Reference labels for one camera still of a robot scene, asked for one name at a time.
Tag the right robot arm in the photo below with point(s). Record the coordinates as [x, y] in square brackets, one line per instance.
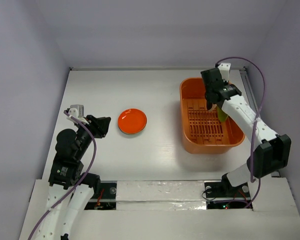
[269, 151]

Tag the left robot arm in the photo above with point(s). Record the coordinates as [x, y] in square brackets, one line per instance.
[69, 186]

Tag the orange plate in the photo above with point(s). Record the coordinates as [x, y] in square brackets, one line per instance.
[132, 120]

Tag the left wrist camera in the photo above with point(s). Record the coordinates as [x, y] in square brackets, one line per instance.
[76, 111]

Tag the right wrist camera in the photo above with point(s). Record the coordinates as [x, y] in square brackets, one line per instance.
[224, 68]

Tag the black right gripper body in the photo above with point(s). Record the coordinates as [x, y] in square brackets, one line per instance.
[212, 94]

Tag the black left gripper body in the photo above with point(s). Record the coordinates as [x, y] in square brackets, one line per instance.
[93, 126]

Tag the green plate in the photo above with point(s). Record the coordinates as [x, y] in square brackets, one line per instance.
[222, 116]

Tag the cream floral plate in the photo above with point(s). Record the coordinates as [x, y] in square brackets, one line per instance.
[130, 135]
[212, 107]

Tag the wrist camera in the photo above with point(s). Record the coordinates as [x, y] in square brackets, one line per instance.
[76, 111]
[224, 68]

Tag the orange plastic dish rack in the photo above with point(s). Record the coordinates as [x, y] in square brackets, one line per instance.
[202, 131]

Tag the white front panel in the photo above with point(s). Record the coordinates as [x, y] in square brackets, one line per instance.
[164, 210]

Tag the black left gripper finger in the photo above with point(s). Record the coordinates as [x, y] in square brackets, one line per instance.
[104, 121]
[103, 130]

